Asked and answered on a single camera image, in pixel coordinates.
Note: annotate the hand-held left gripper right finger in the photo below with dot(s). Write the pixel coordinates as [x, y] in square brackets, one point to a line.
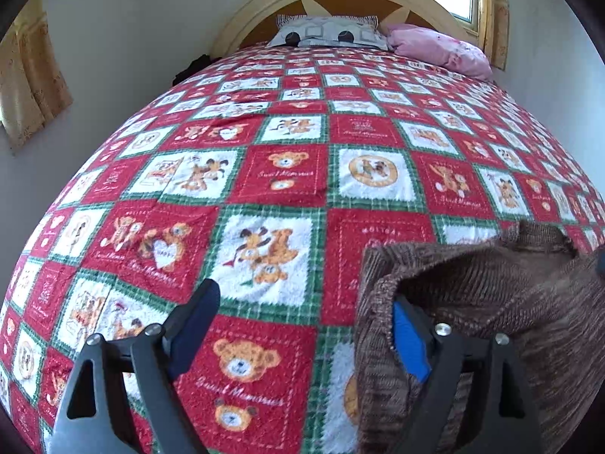
[409, 340]

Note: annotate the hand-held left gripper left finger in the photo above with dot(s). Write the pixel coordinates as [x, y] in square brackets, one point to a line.
[189, 335]

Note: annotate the brown knitted sweater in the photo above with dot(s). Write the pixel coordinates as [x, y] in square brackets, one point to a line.
[510, 283]

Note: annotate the red checked printed blanket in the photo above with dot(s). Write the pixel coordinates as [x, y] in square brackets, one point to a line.
[283, 175]

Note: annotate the black cloth bundle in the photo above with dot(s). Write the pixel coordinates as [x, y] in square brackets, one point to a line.
[191, 68]

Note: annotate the pink pillow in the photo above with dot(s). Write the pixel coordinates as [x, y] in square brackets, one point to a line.
[439, 47]

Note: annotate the yellow side window curtain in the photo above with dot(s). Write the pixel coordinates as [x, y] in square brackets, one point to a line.
[28, 80]

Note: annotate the grey patterned pillow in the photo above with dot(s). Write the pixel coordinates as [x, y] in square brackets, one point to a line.
[326, 32]

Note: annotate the narrow yellow curtain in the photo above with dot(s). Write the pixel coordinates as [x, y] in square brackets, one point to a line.
[494, 14]

